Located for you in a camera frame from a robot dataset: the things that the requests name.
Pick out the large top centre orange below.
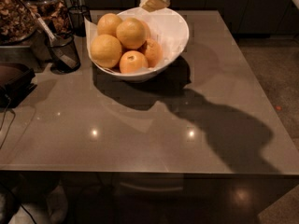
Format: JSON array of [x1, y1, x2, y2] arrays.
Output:
[[90, 35, 122, 68]]

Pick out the black mesh cup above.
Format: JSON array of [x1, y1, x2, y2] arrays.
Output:
[[68, 6, 91, 37], [45, 33, 80, 73]]

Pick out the glass jar of dried snacks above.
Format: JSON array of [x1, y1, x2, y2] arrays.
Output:
[[0, 0, 36, 46]]

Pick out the black cable on table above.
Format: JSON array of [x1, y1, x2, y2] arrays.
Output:
[[0, 93, 17, 150]]

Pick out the hidden orange back centre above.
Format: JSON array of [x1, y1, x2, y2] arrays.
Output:
[[116, 18, 151, 49]]

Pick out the orange right of front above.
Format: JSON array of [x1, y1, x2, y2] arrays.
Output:
[[138, 38, 163, 68]]

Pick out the black device on left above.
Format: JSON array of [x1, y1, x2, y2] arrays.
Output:
[[0, 63, 36, 108]]

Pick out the front orange with stem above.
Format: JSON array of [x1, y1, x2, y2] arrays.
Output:
[[119, 50, 149, 74]]

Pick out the white ceramic bowl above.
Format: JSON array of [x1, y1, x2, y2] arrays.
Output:
[[85, 7, 191, 83]]

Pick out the black mesh cup far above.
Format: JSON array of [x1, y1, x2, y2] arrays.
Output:
[[68, 6, 91, 37]]

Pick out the white shoe under table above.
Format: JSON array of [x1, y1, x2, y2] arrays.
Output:
[[7, 184, 68, 224]]

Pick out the orange back left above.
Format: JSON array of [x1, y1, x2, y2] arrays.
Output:
[[97, 13, 122, 36]]

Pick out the black mesh cup near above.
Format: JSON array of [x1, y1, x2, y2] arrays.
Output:
[[45, 33, 80, 73]]

